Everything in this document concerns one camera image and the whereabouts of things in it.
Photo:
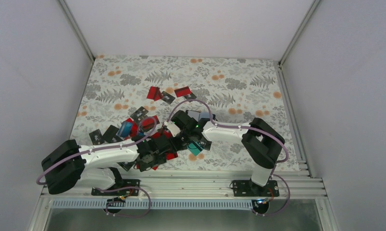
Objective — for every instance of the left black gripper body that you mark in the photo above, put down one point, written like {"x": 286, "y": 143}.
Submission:
{"x": 155, "y": 160}

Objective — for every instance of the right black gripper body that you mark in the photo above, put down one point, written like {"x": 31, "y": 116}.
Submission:
{"x": 183, "y": 142}

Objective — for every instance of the black card holder wallet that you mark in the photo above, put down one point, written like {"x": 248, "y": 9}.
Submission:
{"x": 197, "y": 115}

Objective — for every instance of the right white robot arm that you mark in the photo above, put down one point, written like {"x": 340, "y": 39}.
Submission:
{"x": 260, "y": 140}

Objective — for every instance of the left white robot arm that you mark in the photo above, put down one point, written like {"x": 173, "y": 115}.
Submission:
{"x": 72, "y": 166}

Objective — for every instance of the teal card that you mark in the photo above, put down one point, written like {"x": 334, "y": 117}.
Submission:
{"x": 195, "y": 148}

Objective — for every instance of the black VIP card right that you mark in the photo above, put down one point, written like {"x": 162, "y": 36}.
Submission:
{"x": 208, "y": 145}

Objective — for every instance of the black vip card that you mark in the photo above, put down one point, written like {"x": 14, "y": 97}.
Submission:
{"x": 96, "y": 137}
{"x": 208, "y": 145}

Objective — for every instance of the small black card top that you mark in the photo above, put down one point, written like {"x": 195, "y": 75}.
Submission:
{"x": 190, "y": 96}

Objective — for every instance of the blue card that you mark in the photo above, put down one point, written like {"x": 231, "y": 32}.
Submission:
{"x": 125, "y": 129}

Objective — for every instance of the black card near top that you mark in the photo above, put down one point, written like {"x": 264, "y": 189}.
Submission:
{"x": 167, "y": 98}

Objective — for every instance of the red black-stripe card top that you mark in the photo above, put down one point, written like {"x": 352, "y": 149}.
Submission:
{"x": 180, "y": 92}

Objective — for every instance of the red card far left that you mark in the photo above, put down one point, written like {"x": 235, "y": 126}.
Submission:
{"x": 154, "y": 93}

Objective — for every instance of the black VIP card left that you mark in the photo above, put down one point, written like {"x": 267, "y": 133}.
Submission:
{"x": 96, "y": 137}

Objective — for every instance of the floral patterned table mat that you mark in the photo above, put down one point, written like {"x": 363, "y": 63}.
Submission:
{"x": 236, "y": 91}

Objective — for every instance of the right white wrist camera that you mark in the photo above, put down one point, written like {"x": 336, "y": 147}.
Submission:
{"x": 172, "y": 128}

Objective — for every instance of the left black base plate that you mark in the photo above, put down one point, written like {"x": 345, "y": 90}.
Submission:
{"x": 113, "y": 190}

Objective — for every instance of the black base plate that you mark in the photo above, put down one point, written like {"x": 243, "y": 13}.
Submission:
{"x": 247, "y": 188}
{"x": 113, "y": 190}

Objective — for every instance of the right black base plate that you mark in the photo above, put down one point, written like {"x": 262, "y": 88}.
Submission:
{"x": 247, "y": 188}

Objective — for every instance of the blue grey cable duct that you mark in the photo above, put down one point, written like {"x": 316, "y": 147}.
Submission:
{"x": 151, "y": 204}

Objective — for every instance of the aluminium rail frame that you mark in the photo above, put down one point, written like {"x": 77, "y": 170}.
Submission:
{"x": 302, "y": 205}

